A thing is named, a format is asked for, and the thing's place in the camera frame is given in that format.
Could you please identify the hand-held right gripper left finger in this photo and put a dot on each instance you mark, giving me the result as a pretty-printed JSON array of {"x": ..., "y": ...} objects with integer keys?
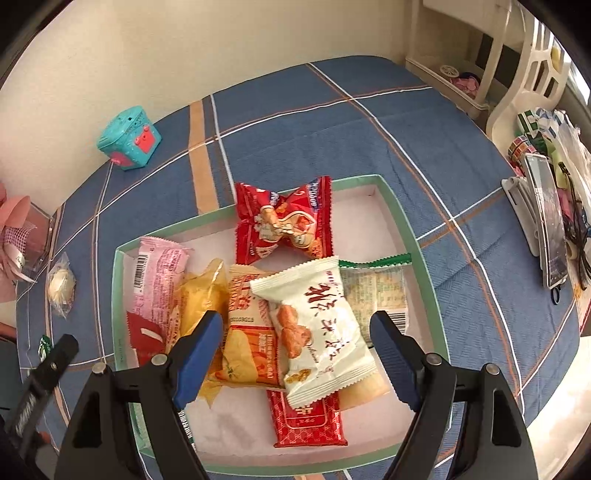
[{"x": 198, "y": 355}]

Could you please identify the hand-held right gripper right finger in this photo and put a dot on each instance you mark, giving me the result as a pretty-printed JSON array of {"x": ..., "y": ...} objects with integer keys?
[{"x": 392, "y": 355}]

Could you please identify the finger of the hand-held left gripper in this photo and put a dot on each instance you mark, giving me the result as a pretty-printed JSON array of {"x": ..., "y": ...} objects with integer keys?
[{"x": 62, "y": 355}]

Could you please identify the dark green white packet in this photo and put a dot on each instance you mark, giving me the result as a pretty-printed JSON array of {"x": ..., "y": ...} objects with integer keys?
[{"x": 45, "y": 346}]

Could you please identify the orange bread packet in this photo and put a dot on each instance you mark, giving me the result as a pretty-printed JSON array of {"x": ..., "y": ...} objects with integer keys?
[{"x": 249, "y": 341}]

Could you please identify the dark red biscuit packet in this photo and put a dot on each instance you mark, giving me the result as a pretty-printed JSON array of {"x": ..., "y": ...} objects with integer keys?
[{"x": 143, "y": 341}]

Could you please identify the yellow cake packet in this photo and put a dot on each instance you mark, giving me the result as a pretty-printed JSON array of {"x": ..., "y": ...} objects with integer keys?
[{"x": 203, "y": 290}]

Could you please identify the clear green-edged pastry packet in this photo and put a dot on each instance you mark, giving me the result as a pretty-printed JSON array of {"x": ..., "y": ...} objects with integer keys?
[{"x": 374, "y": 286}]

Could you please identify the cream cookie packet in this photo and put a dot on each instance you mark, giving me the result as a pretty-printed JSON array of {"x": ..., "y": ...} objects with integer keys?
[{"x": 318, "y": 332}]

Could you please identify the pink snack packet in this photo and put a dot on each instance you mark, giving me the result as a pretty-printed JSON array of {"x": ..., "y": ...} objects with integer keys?
[{"x": 157, "y": 277}]

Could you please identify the red patterned packet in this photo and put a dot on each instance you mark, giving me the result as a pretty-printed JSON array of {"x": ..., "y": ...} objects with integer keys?
[{"x": 304, "y": 424}]

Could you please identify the green-rimmed white box tray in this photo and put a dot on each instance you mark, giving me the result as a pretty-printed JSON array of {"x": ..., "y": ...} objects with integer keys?
[{"x": 369, "y": 221}]

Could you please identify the red twisted nut packet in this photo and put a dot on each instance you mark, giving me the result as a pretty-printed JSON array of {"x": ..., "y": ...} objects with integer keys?
[{"x": 277, "y": 221}]

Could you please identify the clear packet with white bun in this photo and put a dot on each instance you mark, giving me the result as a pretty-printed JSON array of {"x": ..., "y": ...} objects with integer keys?
[{"x": 61, "y": 284}]

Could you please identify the clear vase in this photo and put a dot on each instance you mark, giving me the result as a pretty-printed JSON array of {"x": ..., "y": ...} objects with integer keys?
[{"x": 41, "y": 230}]

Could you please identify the white phone stand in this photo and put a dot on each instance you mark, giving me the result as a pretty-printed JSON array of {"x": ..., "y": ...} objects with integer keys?
[{"x": 519, "y": 207}]

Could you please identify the smartphone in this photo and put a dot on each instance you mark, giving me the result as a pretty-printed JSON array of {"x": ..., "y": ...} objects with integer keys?
[{"x": 547, "y": 221}]

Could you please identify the teal toy box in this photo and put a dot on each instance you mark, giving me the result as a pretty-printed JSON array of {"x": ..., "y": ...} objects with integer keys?
[{"x": 129, "y": 138}]

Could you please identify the patterned tape roll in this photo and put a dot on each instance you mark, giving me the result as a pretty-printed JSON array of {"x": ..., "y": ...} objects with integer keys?
[{"x": 521, "y": 147}]

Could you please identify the white lattice chair back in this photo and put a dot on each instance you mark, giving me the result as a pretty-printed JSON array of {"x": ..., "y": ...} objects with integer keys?
[{"x": 508, "y": 115}]

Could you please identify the green white carton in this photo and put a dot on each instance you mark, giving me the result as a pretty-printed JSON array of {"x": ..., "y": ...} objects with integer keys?
[{"x": 533, "y": 122}]

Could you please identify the clear plastic bag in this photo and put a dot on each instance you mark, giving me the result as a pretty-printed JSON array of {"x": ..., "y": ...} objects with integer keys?
[{"x": 572, "y": 143}]

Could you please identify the pink cloth item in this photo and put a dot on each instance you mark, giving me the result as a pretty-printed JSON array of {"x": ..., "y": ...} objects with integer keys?
[{"x": 466, "y": 85}]

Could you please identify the white round container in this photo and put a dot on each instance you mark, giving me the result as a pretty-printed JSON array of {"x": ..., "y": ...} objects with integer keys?
[{"x": 449, "y": 71}]

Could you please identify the cream plastic shelf rack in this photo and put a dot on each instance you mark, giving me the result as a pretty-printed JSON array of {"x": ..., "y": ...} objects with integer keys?
[{"x": 496, "y": 46}]

